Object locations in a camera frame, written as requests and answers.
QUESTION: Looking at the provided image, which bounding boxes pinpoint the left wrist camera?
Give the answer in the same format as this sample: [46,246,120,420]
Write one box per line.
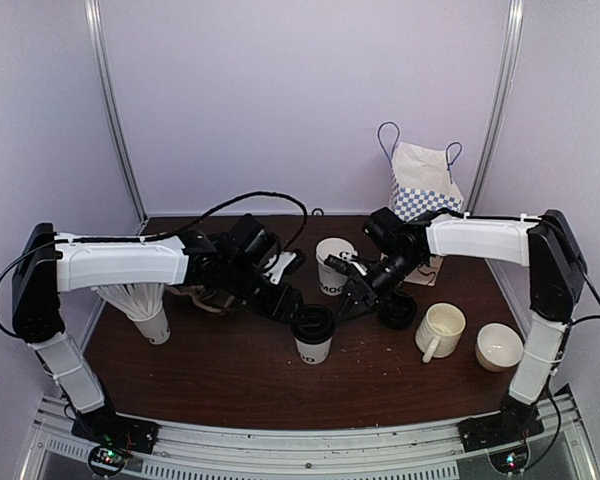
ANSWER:
[263,249,306,285]

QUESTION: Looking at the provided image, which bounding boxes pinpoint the cream ceramic bowl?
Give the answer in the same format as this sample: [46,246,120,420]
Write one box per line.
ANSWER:
[475,323,524,372]

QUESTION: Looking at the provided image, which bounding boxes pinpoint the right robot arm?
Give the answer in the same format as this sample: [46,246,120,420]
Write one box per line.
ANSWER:
[325,208,587,442]

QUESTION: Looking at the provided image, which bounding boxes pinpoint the paper cup holding straws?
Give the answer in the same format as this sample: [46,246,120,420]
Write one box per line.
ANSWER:
[132,304,171,345]

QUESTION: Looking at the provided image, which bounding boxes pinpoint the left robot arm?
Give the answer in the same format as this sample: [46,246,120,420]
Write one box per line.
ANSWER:
[12,214,309,444]

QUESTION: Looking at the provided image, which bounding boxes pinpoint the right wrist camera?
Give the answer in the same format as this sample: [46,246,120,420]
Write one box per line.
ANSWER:
[324,255,368,277]

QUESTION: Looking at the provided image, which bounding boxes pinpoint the left aluminium frame post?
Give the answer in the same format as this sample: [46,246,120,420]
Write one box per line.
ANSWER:
[84,0,148,224]

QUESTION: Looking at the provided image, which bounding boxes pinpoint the stack of black lids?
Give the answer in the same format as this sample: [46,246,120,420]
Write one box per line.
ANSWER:
[379,291,417,330]

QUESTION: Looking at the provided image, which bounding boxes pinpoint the black cup lid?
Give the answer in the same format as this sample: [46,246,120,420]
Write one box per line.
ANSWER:
[291,304,336,345]

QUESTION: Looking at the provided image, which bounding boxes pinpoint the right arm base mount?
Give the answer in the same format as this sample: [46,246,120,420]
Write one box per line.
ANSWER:
[457,406,545,452]

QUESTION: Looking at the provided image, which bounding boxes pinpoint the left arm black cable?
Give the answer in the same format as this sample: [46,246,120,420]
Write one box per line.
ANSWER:
[0,190,310,341]

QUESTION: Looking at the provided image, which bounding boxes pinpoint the aluminium frame post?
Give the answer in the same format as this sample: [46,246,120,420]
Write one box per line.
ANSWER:
[84,0,148,224]
[466,0,525,212]

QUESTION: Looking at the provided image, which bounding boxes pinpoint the aluminium front rail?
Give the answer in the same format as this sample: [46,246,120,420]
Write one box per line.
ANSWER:
[19,384,600,480]

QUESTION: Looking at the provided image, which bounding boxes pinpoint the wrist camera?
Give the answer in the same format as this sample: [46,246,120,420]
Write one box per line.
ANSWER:
[263,249,306,285]
[324,255,368,277]

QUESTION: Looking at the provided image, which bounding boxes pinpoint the white paper cup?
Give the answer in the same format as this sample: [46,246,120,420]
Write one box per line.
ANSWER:
[292,327,334,366]

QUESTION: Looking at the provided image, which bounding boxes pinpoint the cardboard cup carrier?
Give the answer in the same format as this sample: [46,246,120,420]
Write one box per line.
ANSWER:
[165,285,238,316]

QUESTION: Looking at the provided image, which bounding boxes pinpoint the right aluminium frame post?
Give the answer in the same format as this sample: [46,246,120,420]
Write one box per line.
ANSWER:
[466,0,525,212]

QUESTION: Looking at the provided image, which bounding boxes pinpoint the white paper cups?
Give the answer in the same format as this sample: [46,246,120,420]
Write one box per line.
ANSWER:
[315,237,357,296]

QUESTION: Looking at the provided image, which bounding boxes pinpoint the blue checkered paper bag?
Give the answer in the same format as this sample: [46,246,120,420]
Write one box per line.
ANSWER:
[376,121,464,221]

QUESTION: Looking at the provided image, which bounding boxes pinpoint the cream ceramic mug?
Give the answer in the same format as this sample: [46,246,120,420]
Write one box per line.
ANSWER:
[415,303,466,364]

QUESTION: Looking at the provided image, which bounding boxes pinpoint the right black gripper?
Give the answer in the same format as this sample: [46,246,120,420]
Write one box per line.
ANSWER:
[333,250,424,323]

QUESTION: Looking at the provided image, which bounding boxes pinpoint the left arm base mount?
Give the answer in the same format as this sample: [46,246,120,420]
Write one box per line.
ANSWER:
[71,399,159,454]

